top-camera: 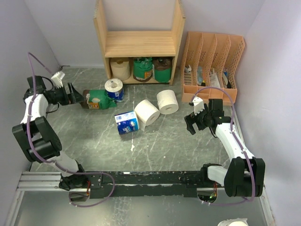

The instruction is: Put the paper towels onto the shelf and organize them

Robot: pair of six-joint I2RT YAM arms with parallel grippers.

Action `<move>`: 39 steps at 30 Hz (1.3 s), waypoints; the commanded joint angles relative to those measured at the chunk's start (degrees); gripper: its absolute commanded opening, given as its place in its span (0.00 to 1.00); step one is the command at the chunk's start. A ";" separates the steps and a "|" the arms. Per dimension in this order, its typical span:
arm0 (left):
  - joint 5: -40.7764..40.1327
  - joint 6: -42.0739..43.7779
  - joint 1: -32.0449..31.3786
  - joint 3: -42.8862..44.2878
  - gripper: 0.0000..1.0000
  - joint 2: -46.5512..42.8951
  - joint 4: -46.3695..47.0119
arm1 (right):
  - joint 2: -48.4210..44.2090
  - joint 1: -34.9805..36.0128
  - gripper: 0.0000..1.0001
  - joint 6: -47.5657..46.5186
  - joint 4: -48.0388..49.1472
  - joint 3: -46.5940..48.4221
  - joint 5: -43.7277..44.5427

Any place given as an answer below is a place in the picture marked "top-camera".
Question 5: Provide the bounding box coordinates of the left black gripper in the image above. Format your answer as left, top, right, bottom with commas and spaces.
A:
49, 82, 87, 106

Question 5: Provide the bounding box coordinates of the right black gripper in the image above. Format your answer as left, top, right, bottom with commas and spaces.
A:
184, 103, 212, 135

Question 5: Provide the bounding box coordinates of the green brown roll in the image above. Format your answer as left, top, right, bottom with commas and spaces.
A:
152, 57, 172, 83
133, 57, 152, 82
80, 89, 117, 110

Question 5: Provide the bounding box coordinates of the white toilet roll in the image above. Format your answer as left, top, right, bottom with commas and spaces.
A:
157, 89, 179, 115
134, 99, 160, 131

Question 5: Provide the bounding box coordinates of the blue roll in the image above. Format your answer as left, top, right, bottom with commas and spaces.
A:
104, 78, 124, 102
114, 111, 140, 135

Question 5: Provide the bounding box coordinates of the tan toilet roll front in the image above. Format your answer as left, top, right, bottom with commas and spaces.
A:
110, 57, 131, 81

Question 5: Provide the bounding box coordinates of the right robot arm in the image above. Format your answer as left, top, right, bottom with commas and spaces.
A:
184, 97, 265, 200

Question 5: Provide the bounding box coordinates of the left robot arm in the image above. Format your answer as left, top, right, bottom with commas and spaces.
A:
12, 76, 88, 191

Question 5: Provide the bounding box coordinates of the blue wrapped roll lying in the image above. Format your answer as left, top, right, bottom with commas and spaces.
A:
114, 111, 140, 135

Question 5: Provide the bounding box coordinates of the orange plastic file organizer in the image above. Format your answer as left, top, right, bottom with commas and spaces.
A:
180, 31, 245, 105

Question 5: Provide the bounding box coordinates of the white roll bottom edge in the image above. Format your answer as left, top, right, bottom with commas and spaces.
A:
218, 218, 248, 226

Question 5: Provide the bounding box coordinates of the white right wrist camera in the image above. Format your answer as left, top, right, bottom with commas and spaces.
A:
189, 97, 205, 115

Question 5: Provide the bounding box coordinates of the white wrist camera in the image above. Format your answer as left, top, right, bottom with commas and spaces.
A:
189, 97, 205, 115
51, 71, 65, 89

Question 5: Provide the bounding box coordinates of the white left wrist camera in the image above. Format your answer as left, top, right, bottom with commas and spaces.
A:
51, 71, 65, 89

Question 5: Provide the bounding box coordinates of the black mounting base plate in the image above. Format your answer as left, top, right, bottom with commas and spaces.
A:
58, 170, 228, 200

